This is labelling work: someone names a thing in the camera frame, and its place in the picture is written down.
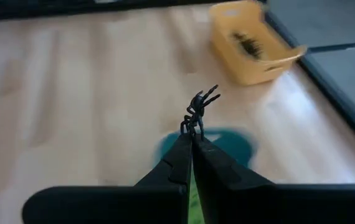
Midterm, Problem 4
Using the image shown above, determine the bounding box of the black plastic spider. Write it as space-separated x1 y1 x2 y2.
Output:
230 30 265 60
179 83 222 141

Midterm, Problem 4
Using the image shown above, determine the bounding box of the orange plastic bin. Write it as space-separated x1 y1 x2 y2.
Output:
208 0 308 86

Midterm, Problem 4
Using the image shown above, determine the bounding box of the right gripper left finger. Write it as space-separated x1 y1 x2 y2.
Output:
21 133 194 224

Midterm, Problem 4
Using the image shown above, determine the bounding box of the green plastic spider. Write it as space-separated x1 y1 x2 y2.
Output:
188 167 206 224

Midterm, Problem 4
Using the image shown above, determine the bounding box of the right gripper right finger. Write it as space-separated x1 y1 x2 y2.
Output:
192 134 355 224

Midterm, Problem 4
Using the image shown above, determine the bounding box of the teal plastic bin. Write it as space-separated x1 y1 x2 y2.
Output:
154 126 258 224

